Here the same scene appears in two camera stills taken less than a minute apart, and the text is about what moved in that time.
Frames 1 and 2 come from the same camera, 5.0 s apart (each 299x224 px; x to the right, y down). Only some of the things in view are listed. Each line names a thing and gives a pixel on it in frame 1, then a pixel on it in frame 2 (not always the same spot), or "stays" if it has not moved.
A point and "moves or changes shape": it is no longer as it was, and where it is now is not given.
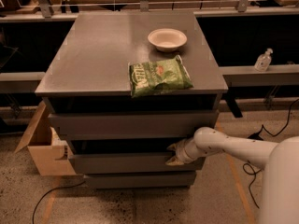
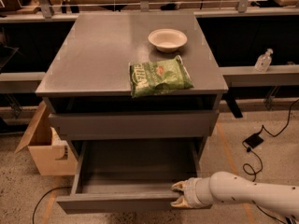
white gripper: x=181 y=152 to x=192 y=191
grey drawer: x=131 y=164 moves or changes shape
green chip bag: x=147 y=77 stays
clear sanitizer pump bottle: x=263 y=61 stays
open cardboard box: x=50 y=154 stays
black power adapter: x=255 y=135 stays
